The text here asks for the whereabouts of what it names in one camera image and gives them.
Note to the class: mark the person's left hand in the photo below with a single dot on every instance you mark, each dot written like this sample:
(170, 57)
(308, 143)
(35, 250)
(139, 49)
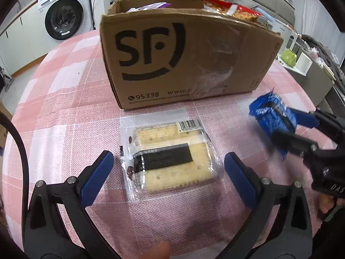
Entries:
(159, 251)

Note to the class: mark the light blue folded cloth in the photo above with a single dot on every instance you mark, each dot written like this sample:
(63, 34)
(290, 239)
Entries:
(265, 20)

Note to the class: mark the blue snack packet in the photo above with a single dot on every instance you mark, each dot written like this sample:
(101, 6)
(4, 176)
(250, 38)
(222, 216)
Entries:
(266, 118)

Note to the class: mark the white washing machine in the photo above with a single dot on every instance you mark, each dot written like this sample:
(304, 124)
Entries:
(64, 19)

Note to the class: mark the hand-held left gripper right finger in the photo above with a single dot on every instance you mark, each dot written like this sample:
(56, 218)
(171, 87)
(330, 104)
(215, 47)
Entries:
(240, 178)

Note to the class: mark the clear cracker packet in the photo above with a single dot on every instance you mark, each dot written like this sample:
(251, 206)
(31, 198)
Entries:
(167, 167)

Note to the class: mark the green cup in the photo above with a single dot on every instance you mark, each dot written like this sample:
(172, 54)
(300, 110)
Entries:
(289, 57)

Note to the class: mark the large brown cardboard box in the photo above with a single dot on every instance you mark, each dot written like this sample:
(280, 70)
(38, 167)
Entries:
(175, 54)

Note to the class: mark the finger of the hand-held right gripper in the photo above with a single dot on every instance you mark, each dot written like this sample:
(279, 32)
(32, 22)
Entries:
(304, 118)
(293, 141)

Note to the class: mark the white box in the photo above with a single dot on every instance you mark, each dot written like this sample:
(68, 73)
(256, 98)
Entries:
(304, 63)

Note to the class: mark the purple snack bag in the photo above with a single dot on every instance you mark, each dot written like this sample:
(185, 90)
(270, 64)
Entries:
(156, 6)

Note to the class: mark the orange noodle snack bag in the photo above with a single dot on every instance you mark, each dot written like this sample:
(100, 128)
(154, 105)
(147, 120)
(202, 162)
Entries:
(240, 12)

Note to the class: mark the white base cabinet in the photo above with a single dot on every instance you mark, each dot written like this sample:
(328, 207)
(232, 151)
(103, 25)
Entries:
(24, 37)

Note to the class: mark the grey fluffy coat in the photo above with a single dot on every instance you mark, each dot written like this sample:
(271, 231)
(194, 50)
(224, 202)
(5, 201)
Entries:
(318, 48)

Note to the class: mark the pink checked tablecloth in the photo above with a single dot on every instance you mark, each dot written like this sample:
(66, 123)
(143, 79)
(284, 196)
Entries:
(67, 86)

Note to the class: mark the white air purifier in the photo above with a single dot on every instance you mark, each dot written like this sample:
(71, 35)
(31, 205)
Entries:
(281, 27)

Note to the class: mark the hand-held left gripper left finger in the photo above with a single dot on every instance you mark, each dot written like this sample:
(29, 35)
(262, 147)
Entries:
(97, 178)

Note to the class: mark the person's right hand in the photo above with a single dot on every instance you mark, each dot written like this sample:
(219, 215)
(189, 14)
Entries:
(327, 203)

